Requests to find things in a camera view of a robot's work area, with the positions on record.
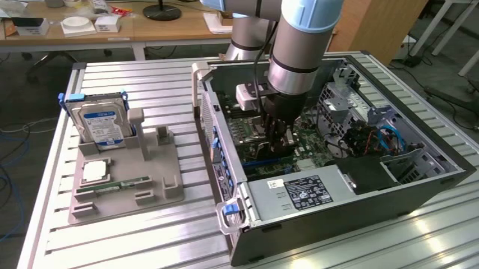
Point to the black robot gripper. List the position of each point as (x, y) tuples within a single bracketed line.
[(284, 107)]

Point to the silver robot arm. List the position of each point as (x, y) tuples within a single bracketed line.
[(295, 42)]

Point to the long blue expansion slot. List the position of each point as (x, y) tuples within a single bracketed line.
[(257, 163)]

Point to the blue slot retainer clips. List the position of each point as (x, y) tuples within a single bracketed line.
[(225, 168)]

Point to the perforated metal disk bay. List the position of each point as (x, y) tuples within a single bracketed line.
[(336, 106)]

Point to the green motherboard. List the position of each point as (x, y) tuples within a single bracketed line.
[(314, 151)]

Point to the grey power supply unit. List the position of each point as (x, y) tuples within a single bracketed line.
[(269, 201)]

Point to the white paper stack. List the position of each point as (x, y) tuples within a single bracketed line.
[(216, 26)]

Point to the brown cardboard box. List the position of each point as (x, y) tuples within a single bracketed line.
[(225, 15)]

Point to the wooden cabinet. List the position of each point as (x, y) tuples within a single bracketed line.
[(374, 28)]

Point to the black power brick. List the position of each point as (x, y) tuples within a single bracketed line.
[(411, 61)]

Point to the blue case latch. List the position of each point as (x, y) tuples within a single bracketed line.
[(228, 210)]

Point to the grey metal drive cage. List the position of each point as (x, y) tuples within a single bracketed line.
[(411, 168)]

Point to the wooden desk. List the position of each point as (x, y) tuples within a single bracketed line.
[(168, 28)]

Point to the black open PC case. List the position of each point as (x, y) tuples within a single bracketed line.
[(336, 224)]

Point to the black floor bar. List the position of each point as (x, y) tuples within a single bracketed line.
[(452, 96)]

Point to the black round lamp base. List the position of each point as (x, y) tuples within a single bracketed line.
[(163, 13)]

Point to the grey parts rack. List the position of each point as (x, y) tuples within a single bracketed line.
[(123, 165)]

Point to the hard disk in blue carrier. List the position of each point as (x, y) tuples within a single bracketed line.
[(99, 126)]

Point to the green RAM stick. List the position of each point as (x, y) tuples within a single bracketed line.
[(123, 185)]

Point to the red packet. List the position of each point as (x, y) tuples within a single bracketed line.
[(121, 12)]

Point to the silver CPU chip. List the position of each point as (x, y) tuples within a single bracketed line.
[(95, 171)]

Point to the small white labelled box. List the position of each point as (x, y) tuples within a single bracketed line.
[(107, 23)]

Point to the white box with round lid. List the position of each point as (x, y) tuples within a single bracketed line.
[(77, 26)]

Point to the black office chair base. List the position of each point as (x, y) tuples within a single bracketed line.
[(52, 60)]

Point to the grey mug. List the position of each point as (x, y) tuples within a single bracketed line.
[(55, 3)]

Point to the black and white box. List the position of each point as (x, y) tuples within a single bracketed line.
[(29, 26)]

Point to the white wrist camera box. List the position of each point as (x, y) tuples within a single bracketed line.
[(247, 96)]

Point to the white table frame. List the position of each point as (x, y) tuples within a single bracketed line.
[(443, 16)]

